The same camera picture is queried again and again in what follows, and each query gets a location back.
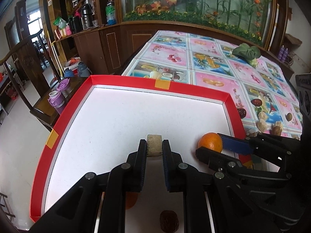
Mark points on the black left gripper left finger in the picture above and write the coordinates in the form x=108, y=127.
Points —
x=97, y=201

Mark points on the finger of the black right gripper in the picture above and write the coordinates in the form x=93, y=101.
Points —
x=221, y=164
x=266, y=146

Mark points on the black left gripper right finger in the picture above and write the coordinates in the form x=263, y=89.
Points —
x=210, y=204

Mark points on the orange mandarin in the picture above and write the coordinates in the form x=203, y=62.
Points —
x=131, y=199
x=211, y=141

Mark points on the dark red jujube date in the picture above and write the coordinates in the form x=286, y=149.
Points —
x=257, y=102
x=242, y=112
x=169, y=222

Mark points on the colourful fruit print tablecloth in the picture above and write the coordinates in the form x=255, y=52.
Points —
x=209, y=62

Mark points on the brown kiwi fruit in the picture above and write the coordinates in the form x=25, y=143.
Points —
x=289, y=117

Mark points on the green leafy vegetable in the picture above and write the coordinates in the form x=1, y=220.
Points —
x=250, y=54

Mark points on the purple bottle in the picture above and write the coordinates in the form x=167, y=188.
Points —
x=284, y=55
x=280, y=53

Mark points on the red box with white inside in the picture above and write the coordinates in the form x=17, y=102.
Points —
x=109, y=115

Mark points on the purple lidded cup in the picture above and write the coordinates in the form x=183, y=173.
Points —
x=56, y=97

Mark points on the glass display with artificial flowers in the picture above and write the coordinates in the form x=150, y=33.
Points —
x=248, y=19

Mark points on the dark wooden chair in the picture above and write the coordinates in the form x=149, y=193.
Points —
x=42, y=109

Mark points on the black thermos flask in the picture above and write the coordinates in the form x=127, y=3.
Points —
x=87, y=16

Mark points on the green label plastic bottle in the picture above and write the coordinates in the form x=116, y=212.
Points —
x=110, y=13

